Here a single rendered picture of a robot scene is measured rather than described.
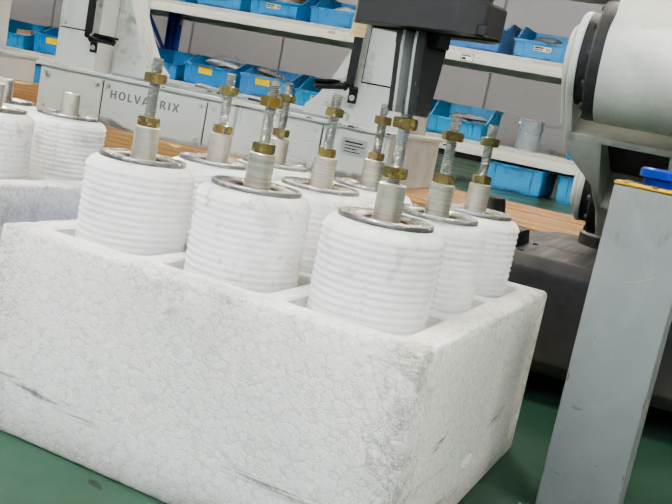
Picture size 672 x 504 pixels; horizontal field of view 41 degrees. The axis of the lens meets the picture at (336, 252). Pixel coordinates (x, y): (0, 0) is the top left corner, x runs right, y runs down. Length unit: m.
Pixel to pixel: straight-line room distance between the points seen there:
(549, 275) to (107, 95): 2.48
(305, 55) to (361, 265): 9.45
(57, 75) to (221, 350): 2.93
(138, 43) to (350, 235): 2.94
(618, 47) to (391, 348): 0.56
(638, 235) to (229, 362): 0.36
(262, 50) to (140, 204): 9.59
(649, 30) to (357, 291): 0.55
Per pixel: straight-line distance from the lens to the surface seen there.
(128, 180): 0.76
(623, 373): 0.82
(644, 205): 0.80
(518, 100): 9.27
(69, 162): 1.13
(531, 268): 1.16
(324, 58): 9.98
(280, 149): 0.99
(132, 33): 3.57
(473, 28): 0.64
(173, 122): 3.24
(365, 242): 0.64
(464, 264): 0.77
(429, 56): 0.67
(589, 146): 1.17
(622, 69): 1.07
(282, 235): 0.70
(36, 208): 1.05
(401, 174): 0.68
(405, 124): 0.67
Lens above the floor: 0.33
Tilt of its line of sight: 10 degrees down
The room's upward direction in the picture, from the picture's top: 11 degrees clockwise
